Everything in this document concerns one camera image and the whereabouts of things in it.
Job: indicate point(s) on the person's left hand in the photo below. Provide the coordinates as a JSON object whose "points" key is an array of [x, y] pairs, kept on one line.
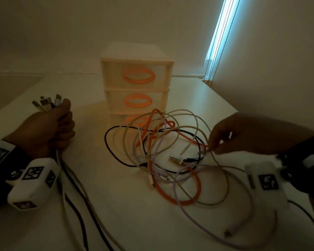
{"points": [[42, 133]]}

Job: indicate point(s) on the bright narrow window strip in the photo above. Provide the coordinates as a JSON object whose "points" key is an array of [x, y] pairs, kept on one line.
{"points": [[221, 28]]}

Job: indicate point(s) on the person's right hand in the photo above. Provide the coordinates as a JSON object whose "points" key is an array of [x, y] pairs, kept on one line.
{"points": [[256, 133]]}

